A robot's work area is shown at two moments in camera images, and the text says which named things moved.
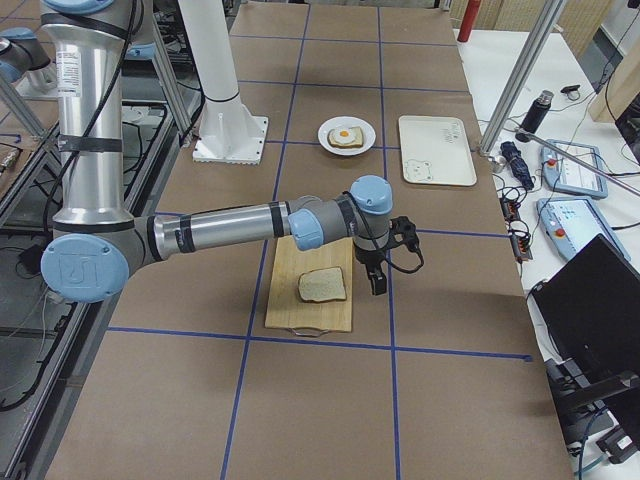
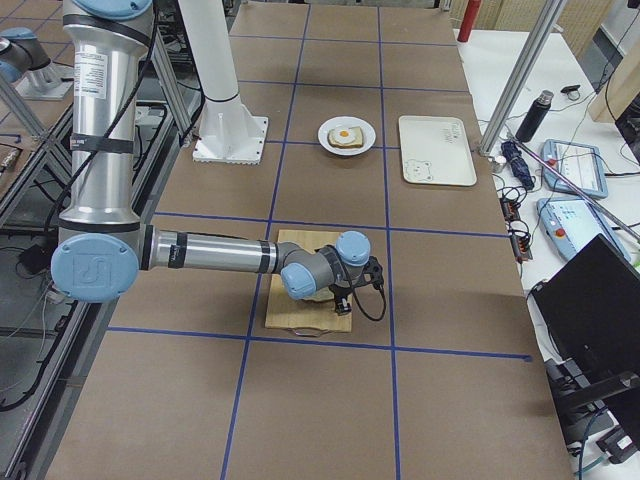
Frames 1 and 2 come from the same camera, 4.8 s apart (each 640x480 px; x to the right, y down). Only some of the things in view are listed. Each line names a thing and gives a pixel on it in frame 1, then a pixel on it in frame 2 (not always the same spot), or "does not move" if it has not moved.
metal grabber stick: x=526 y=135 → x=633 y=234
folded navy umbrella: x=518 y=163 does not move
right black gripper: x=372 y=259 → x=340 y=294
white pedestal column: x=229 y=133 does not move
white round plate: x=347 y=122 does not move
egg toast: x=348 y=138 does not move
